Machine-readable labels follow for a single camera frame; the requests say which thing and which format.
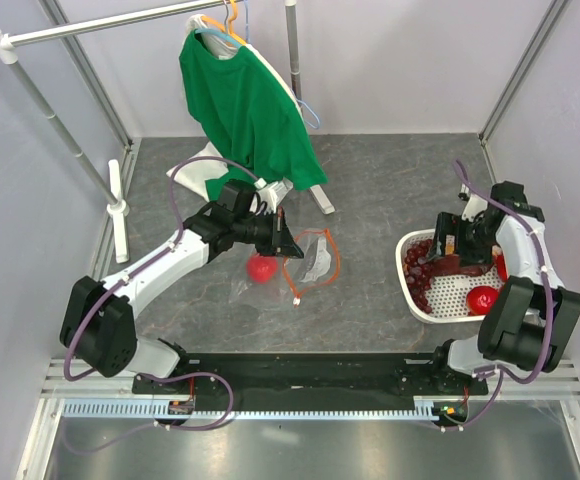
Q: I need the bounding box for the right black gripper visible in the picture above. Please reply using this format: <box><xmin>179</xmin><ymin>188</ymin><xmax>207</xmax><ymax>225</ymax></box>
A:
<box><xmin>425</xmin><ymin>211</ymin><xmax>498</xmax><ymax>269</ymax></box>

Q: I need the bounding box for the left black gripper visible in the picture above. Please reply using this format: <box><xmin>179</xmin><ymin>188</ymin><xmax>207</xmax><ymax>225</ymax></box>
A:
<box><xmin>233</xmin><ymin>208</ymin><xmax>303</xmax><ymax>259</ymax></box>

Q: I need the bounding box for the dark red grape bunch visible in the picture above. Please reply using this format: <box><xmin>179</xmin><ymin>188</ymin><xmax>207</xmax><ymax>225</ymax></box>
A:
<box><xmin>402</xmin><ymin>239</ymin><xmax>433</xmax><ymax>314</ymax></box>

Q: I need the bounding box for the red apple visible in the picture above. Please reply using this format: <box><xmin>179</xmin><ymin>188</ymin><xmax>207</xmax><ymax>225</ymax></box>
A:
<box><xmin>246</xmin><ymin>254</ymin><xmax>278</xmax><ymax>284</ymax></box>
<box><xmin>492</xmin><ymin>246</ymin><xmax>508</xmax><ymax>283</ymax></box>
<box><xmin>466</xmin><ymin>286</ymin><xmax>499</xmax><ymax>316</ymax></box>

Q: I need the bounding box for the clear orange zip top bag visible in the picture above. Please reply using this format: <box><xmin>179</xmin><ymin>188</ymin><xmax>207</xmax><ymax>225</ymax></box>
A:
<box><xmin>229</xmin><ymin>228</ymin><xmax>341</xmax><ymax>310</ymax></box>

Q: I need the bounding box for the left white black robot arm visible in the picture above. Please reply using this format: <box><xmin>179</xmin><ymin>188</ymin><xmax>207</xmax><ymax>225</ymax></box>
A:
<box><xmin>59</xmin><ymin>180</ymin><xmax>304</xmax><ymax>393</ymax></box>

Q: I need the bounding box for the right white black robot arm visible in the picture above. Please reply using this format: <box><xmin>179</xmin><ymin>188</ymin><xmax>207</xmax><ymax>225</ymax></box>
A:
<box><xmin>426</xmin><ymin>181</ymin><xmax>580</xmax><ymax>394</ymax></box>

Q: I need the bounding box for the white perforated plastic basket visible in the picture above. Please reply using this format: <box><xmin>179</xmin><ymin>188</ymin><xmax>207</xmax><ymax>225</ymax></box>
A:
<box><xmin>395</xmin><ymin>229</ymin><xmax>504</xmax><ymax>324</ymax></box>

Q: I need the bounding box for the white garment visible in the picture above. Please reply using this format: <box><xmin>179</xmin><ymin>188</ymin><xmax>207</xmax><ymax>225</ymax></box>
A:
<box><xmin>166</xmin><ymin>14</ymin><xmax>301</xmax><ymax>201</ymax></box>

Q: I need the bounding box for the green t-shirt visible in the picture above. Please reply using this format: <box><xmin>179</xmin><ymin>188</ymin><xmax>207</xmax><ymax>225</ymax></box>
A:
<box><xmin>179</xmin><ymin>32</ymin><xmax>328</xmax><ymax>191</ymax></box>

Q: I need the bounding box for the blue clothes hanger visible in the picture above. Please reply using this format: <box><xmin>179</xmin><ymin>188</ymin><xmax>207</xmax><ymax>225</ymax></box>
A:
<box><xmin>192</xmin><ymin>1</ymin><xmax>321</xmax><ymax>129</ymax></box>

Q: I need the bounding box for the silver clothes rack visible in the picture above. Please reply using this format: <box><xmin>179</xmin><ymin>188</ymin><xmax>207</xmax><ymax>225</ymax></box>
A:
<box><xmin>0</xmin><ymin>1</ymin><xmax>335</xmax><ymax>264</ymax></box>

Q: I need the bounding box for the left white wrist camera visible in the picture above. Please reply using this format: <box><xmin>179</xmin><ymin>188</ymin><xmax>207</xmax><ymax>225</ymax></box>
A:
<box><xmin>251</xmin><ymin>178</ymin><xmax>293</xmax><ymax>214</ymax></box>

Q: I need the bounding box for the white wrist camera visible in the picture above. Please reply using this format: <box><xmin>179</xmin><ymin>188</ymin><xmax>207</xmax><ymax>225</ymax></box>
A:
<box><xmin>459</xmin><ymin>184</ymin><xmax>488</xmax><ymax>222</ymax></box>
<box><xmin>251</xmin><ymin>178</ymin><xmax>293</xmax><ymax>214</ymax></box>

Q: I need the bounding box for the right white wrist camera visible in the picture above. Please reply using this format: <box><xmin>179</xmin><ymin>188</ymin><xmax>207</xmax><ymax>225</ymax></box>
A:
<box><xmin>459</xmin><ymin>184</ymin><xmax>488</xmax><ymax>222</ymax></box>

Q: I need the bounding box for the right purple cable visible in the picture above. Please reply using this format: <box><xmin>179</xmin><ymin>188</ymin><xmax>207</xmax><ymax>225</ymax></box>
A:
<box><xmin>427</xmin><ymin>159</ymin><xmax>564</xmax><ymax>434</ymax></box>

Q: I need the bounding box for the purple cable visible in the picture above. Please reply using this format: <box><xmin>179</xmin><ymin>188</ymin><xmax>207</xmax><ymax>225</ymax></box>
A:
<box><xmin>59</xmin><ymin>155</ymin><xmax>266</xmax><ymax>455</ymax></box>
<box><xmin>427</xmin><ymin>159</ymin><xmax>564</xmax><ymax>434</ymax></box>

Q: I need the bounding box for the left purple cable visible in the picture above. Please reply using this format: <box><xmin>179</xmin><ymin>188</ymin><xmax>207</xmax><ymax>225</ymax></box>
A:
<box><xmin>59</xmin><ymin>155</ymin><xmax>266</xmax><ymax>455</ymax></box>

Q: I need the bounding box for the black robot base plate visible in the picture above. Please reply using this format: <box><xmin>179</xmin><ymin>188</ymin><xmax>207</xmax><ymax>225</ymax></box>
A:
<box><xmin>132</xmin><ymin>353</ymin><xmax>488</xmax><ymax>411</ymax></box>

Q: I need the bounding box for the grey slotted cable duct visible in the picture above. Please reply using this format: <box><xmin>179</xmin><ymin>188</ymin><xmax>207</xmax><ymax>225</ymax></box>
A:
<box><xmin>62</xmin><ymin>398</ymin><xmax>441</xmax><ymax>421</ymax></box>

